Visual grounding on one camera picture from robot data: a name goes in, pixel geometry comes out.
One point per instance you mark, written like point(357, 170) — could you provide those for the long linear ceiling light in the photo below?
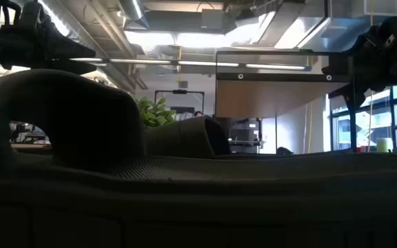
point(202, 63)

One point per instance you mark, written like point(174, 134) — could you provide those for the yellow-green cylinder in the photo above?
point(384, 144)

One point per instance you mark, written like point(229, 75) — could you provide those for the small red object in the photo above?
point(363, 149)

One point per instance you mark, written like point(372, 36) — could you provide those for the silver ventilation duct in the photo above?
point(133, 12)

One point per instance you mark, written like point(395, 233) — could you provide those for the wooden shelf with black frame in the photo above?
point(271, 100)

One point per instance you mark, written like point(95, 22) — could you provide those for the grey ceiling box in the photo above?
point(212, 19)

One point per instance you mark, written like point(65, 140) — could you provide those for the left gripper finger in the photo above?
point(71, 48)
point(67, 68)

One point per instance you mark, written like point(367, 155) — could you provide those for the dark grey backpack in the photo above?
point(81, 120)

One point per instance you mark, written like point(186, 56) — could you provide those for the black round object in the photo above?
point(284, 151)

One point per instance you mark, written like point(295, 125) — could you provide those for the green plant in white pot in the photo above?
point(153, 112)

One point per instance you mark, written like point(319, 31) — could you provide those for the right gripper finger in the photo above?
point(341, 65)

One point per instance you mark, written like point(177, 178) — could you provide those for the black equipment cart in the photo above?
point(243, 132)

